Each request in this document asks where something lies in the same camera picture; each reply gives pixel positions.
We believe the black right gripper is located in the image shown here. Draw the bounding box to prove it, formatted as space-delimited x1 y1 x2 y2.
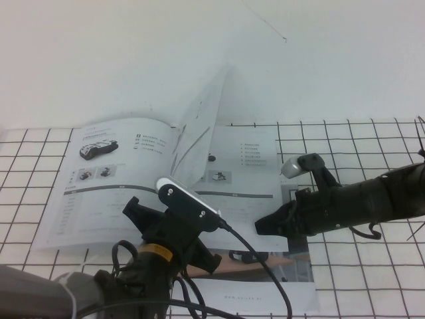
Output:
254 187 347 239

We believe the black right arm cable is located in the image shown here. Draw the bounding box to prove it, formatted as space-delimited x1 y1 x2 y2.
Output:
347 221 383 241

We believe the black left wrist cable loop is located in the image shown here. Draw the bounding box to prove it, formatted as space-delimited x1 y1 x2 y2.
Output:
110 240 141 282

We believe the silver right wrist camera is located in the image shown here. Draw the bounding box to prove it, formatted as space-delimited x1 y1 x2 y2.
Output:
281 158 305 179

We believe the white black-grid table cover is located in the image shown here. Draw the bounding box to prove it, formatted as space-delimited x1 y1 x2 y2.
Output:
0 118 425 319

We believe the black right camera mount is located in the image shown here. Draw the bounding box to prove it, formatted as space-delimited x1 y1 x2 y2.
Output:
297 153 343 197

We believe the white zip tie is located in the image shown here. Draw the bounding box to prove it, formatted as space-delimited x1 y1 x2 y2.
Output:
61 255 98 319

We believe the white product catalog book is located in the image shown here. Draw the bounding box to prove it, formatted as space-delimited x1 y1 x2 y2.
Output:
31 62 290 259

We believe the thin black cable tie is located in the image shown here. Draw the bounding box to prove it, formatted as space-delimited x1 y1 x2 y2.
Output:
406 220 425 241

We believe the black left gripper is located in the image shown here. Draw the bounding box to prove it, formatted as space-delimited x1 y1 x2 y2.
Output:
122 196 222 275

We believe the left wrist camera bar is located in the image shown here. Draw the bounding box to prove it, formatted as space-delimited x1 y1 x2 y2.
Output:
155 177 222 234

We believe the brochure with photo cover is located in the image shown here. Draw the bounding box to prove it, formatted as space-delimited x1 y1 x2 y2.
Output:
171 179 321 315

